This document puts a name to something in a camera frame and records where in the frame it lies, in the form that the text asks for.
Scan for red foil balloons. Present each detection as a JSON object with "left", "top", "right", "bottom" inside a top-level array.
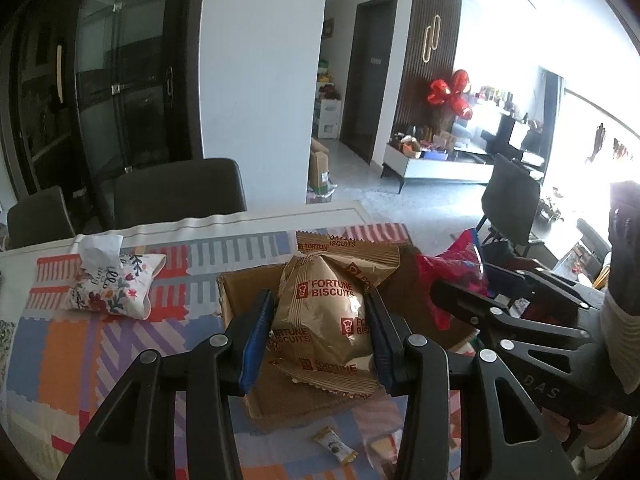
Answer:
[{"left": 426, "top": 70, "right": 474, "bottom": 121}]

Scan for person's leg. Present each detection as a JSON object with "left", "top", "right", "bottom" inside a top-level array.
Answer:
[{"left": 544, "top": 407, "right": 633, "bottom": 478}]

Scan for red snack packet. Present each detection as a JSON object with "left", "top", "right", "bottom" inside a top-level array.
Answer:
[{"left": 416, "top": 229, "right": 490, "bottom": 331}]

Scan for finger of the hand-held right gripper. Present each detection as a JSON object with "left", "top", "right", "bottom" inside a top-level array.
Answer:
[
  {"left": 479, "top": 261, "right": 607, "bottom": 312},
  {"left": 431, "top": 279, "right": 592, "bottom": 357}
]

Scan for dark dining chair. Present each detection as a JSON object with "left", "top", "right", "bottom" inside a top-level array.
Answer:
[
  {"left": 113, "top": 158, "right": 248, "bottom": 232},
  {"left": 7, "top": 185, "right": 77, "bottom": 251}
]

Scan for floral tissue pouch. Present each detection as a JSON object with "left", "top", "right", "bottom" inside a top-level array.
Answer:
[{"left": 60, "top": 252, "right": 167, "bottom": 322}]

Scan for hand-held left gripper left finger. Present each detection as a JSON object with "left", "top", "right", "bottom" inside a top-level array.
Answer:
[{"left": 56, "top": 287, "right": 278, "bottom": 480}]

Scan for pile of assorted boxes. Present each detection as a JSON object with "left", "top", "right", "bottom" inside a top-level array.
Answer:
[{"left": 392, "top": 127, "right": 457, "bottom": 161}]

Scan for puffy golden biscuit packet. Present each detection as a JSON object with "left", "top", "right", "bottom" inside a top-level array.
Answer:
[{"left": 269, "top": 252, "right": 375, "bottom": 377}]

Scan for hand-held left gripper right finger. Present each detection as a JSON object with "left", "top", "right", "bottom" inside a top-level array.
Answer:
[{"left": 364, "top": 292, "right": 586, "bottom": 480}]

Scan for dark glass door cabinet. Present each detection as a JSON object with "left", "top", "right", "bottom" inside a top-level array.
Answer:
[{"left": 0, "top": 0, "right": 210, "bottom": 233}]

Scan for flat golden biscuit packet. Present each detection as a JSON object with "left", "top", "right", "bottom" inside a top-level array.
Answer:
[{"left": 295, "top": 230, "right": 402, "bottom": 297}]

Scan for white tissue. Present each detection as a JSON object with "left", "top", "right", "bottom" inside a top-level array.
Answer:
[{"left": 75, "top": 234, "right": 125, "bottom": 275}]

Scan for white storage box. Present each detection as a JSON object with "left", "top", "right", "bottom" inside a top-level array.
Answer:
[{"left": 317, "top": 98, "right": 344, "bottom": 140}]

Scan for small golden candy packet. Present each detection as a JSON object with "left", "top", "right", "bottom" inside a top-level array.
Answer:
[{"left": 312, "top": 426, "right": 359, "bottom": 464}]

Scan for black swivel chair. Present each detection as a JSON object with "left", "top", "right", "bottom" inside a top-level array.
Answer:
[{"left": 480, "top": 153, "right": 547, "bottom": 257}]

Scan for brown cardboard box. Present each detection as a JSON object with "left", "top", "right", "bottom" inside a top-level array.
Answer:
[{"left": 216, "top": 245, "right": 482, "bottom": 433}]

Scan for dark door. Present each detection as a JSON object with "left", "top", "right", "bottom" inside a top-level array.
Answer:
[{"left": 339, "top": 0, "right": 399, "bottom": 165}]

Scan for clear wrapped snack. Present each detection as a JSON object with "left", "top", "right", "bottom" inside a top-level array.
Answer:
[{"left": 366, "top": 432, "right": 407, "bottom": 477}]

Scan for white low console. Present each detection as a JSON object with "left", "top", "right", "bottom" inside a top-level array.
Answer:
[{"left": 381, "top": 142, "right": 497, "bottom": 194}]

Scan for gold wall ornament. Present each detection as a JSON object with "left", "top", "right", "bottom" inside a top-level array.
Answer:
[{"left": 422, "top": 15, "right": 442, "bottom": 66}]

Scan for colourful patterned tablecloth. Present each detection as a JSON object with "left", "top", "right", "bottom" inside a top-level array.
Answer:
[{"left": 0, "top": 200, "right": 481, "bottom": 480}]

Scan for dark slatted wall panel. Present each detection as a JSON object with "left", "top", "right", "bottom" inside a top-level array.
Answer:
[{"left": 394, "top": 0, "right": 464, "bottom": 161}]

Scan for tall cardboard carton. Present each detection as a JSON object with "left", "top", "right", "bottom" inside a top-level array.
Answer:
[{"left": 308, "top": 137, "right": 335, "bottom": 197}]

